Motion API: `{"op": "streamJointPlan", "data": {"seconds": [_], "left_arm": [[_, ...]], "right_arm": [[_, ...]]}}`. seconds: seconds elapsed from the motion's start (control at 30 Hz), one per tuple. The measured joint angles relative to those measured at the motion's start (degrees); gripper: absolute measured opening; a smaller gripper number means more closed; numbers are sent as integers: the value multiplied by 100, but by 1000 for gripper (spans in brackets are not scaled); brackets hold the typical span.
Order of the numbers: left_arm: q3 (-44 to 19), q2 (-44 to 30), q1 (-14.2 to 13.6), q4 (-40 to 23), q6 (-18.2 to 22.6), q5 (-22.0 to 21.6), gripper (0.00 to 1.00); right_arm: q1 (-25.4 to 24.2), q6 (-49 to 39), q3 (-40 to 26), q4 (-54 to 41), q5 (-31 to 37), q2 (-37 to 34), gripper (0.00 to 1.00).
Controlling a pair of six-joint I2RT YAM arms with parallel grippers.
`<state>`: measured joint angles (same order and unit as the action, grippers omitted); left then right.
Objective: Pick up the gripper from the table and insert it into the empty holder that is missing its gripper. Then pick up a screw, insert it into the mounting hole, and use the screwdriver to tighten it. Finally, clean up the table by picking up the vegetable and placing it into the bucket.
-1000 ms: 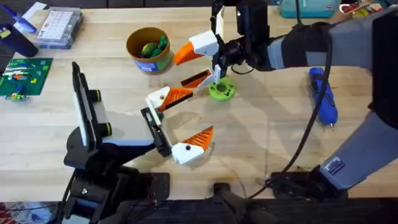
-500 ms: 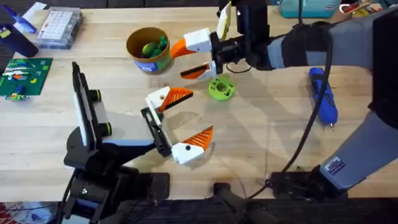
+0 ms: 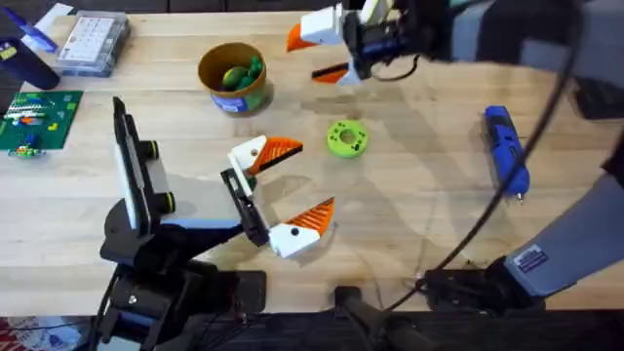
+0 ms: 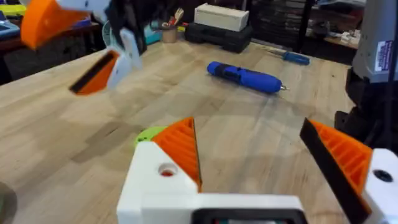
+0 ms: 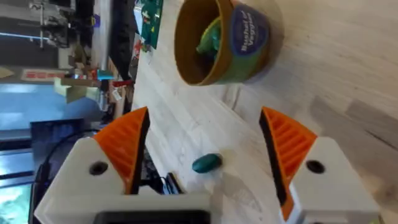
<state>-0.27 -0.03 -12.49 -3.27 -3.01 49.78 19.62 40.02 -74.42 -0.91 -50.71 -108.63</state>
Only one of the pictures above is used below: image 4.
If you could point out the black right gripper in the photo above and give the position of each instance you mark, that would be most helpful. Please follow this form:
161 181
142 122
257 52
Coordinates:
127 15

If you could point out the black plastic tool case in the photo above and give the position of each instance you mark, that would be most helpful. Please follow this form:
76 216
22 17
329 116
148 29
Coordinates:
217 36

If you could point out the yellow green board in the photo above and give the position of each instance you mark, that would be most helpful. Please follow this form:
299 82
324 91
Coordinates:
12 10

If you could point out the white oblong box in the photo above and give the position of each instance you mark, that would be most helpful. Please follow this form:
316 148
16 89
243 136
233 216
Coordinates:
220 17

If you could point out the teal box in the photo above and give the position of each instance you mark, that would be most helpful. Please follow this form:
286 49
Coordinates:
152 35

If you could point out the white orange left gripper right finger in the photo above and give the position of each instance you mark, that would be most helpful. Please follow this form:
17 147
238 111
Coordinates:
345 161

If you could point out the green disc with holes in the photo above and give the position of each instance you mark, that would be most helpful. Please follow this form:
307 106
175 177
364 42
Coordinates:
146 134

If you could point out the blue electric screwdriver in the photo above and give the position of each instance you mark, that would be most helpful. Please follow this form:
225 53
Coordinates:
248 78

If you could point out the blue box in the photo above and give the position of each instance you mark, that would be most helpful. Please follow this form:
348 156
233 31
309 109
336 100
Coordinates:
7 28

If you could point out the cup filled with tools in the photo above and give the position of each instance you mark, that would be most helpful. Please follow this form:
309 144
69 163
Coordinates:
170 31

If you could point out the white orange left gripper left finger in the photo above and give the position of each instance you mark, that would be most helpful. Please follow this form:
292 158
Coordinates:
149 174

